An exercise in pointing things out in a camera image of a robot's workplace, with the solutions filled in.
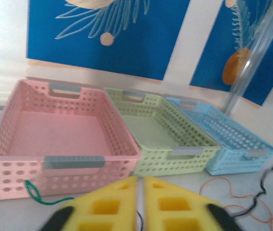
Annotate dark thin cable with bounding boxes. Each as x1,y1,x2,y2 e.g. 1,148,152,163
136,208,144,228

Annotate orange thin cable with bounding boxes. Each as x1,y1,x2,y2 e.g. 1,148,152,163
199,177,273,227

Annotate blue floral wall panel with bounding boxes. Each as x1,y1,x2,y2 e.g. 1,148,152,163
25,0,190,81
189,0,273,106

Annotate aluminium frame post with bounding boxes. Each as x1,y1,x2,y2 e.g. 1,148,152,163
222,0,273,116

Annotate pink plastic basket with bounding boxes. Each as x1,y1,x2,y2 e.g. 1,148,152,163
0,79,141,200

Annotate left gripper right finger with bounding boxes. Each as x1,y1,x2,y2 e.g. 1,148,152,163
143,177,248,231

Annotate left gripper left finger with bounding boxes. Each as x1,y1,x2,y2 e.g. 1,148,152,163
40,175,138,231

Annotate blue plastic basket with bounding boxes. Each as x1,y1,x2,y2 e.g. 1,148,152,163
166,96,273,175

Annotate green thin cable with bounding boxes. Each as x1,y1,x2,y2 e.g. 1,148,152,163
24,180,75,206

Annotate black thin cable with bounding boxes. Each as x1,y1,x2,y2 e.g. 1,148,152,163
230,165,273,217

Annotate green plastic basket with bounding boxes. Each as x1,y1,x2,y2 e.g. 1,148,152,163
104,88,221,178

